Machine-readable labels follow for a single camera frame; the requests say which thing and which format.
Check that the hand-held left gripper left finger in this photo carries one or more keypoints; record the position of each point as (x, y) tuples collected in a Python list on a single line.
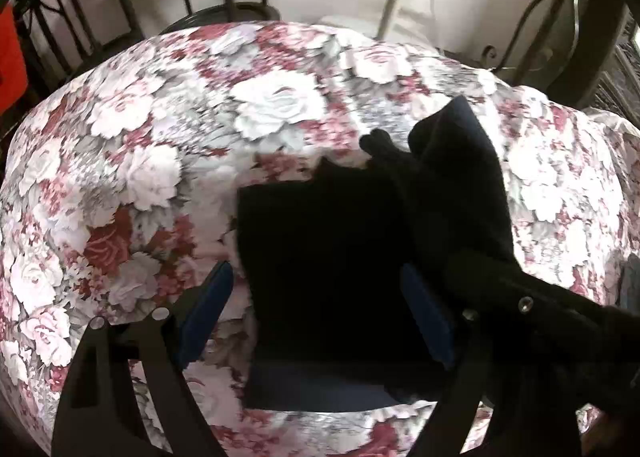
[(207, 307)]

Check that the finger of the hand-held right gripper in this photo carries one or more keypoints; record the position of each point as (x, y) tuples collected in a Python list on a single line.
[(520, 302)]

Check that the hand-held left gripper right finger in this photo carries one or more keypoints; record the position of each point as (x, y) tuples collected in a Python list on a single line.
[(430, 317)]

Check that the navy cardigan with yellow trim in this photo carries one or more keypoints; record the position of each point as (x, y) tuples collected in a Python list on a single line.
[(325, 262)]

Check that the floral blanket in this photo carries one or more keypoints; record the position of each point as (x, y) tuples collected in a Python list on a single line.
[(150, 162)]

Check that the orange box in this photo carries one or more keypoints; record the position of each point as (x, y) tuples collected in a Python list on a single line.
[(11, 62)]

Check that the black metal bed frame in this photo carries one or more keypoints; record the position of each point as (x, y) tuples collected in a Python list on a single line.
[(600, 12)]

